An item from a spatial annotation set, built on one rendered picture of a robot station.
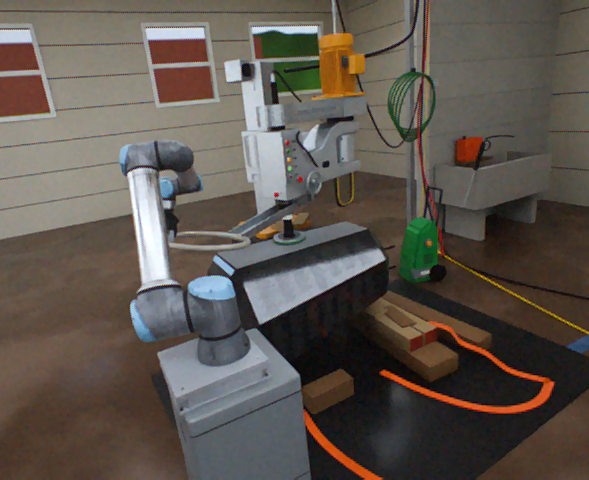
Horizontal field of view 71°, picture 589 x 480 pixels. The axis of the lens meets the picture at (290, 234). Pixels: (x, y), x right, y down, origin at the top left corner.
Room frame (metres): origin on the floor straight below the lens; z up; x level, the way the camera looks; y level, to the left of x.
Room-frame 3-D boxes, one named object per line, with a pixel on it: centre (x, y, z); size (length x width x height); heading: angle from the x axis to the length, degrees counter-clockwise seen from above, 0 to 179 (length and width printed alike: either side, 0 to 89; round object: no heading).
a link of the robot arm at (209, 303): (1.29, 0.29, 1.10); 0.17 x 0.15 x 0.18; 100
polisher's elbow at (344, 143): (3.10, -0.45, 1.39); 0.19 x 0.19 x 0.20
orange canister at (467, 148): (5.05, -2.33, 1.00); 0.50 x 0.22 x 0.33; 116
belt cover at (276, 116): (2.87, -0.23, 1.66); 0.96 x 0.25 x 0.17; 136
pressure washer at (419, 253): (3.66, -1.22, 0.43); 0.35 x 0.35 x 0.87; 14
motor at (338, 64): (3.09, -0.46, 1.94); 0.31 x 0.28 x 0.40; 46
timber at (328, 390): (2.06, -0.13, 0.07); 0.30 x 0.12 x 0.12; 118
